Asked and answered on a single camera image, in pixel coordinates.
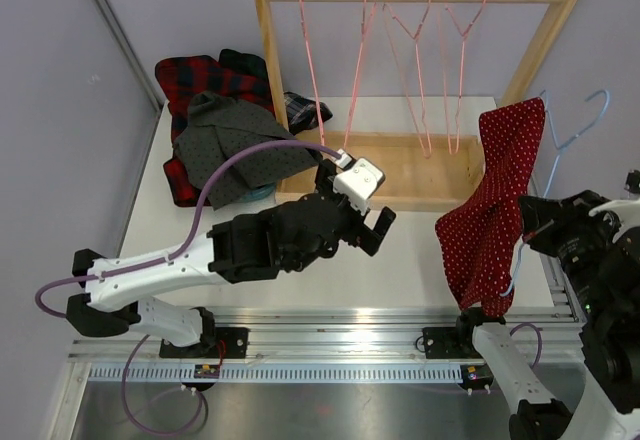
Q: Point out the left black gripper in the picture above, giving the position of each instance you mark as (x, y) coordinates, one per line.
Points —
(325, 183)

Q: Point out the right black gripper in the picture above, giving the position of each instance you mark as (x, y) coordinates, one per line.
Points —
(542, 216)

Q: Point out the red polka dot skirt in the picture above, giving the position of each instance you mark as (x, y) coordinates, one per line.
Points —
(478, 239)

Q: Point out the blue wire hanger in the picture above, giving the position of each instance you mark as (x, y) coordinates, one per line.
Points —
(560, 148)

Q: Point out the navy white plaid skirt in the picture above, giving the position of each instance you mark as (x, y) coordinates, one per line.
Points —
(301, 113)

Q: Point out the pink hanger of grey skirt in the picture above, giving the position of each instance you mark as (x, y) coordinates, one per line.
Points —
(419, 122)

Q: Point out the pink wire hanger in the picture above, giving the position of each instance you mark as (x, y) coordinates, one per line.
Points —
(453, 134)

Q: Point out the pink hanger pair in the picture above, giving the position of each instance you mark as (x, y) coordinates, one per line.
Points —
(368, 15)

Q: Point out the red plaid skirt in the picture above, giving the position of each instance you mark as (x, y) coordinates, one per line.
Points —
(181, 78)

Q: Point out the pink hanger of green skirt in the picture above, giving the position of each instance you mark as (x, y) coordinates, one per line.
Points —
(309, 57)

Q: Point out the green plaid skirt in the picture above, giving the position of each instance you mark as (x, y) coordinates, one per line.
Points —
(243, 63)

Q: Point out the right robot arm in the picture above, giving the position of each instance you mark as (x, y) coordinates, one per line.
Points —
(607, 293)

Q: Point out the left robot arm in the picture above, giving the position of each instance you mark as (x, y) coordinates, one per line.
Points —
(121, 294)

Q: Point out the wooden clothes rack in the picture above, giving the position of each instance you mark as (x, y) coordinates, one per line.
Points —
(404, 70)

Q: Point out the blue plastic basin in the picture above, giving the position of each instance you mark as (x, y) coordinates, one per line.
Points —
(257, 194)

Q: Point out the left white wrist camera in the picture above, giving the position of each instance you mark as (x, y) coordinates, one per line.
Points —
(358, 180)

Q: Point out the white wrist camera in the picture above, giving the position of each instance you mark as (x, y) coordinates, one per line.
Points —
(627, 195)
(358, 180)

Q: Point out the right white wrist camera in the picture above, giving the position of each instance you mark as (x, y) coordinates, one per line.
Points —
(627, 195)

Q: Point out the right black mount plate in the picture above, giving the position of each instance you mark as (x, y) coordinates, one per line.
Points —
(447, 343)

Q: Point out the black mount plate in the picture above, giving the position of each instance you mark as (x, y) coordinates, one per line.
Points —
(235, 342)
(447, 343)

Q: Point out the left black mount plate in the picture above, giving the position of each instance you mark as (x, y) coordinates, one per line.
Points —
(235, 342)

